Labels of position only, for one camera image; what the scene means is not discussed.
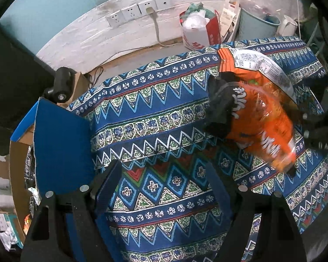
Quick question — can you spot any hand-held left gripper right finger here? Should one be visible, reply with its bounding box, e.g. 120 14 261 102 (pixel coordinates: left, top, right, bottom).
205 162 308 262

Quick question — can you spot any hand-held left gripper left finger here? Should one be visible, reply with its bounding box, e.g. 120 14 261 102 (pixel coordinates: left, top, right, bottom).
20 159 122 262

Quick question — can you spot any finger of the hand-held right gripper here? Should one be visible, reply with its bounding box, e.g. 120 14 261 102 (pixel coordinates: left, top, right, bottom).
297 98 328 142

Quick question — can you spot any orange snack bag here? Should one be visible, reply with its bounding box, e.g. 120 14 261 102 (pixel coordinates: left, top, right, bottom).
204 46 300 174

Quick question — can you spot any cardboard box with blue outside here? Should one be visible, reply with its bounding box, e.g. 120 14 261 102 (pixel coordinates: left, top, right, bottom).
9 98 96 242

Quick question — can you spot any blue patterned tablecloth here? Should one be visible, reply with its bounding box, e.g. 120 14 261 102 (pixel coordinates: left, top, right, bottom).
67 39 328 262

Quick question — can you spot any white kettle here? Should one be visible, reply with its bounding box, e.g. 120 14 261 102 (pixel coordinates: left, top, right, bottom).
277 14 299 36

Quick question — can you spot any small brown cardboard box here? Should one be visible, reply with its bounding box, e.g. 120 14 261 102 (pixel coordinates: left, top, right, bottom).
57 72 91 107

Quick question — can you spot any teal bucket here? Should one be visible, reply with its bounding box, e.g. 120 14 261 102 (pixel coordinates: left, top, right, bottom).
239 6 281 39

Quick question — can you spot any black cloth cover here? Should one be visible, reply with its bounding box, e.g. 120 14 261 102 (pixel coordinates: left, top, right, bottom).
0 23 58 145

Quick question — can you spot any red and white paper bag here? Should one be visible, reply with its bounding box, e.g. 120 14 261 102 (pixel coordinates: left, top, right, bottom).
179 2 221 51

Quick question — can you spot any thin black cable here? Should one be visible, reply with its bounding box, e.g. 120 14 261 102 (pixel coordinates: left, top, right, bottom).
87 66 105 88

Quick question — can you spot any grey plug with cable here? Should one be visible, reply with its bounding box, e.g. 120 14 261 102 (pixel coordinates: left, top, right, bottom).
145 6 181 47

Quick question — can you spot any white wall socket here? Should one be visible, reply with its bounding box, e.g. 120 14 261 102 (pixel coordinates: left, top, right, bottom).
138 0 157 15
121 5 140 21
155 0 173 10
106 11 124 28

